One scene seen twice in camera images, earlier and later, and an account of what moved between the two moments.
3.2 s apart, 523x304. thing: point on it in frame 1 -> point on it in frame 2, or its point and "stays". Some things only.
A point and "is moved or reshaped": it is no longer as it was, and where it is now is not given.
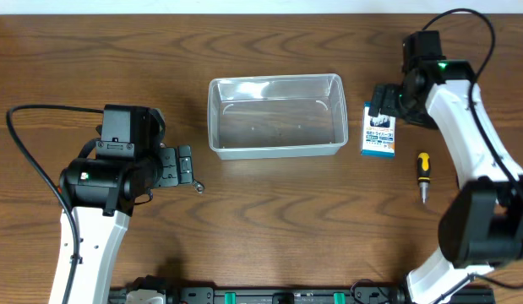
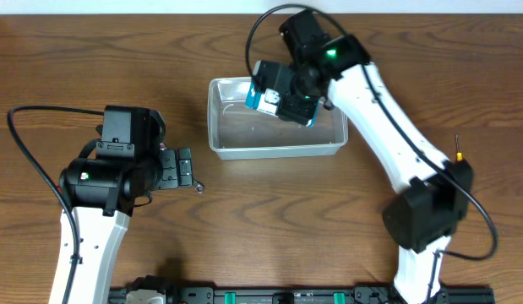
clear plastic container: [276, 116] stays
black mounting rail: [356, 295] stays
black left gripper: [168, 176] stays
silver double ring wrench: [198, 187] stays
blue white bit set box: [378, 133] is moved or reshaped
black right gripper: [386, 105] -> [295, 110]
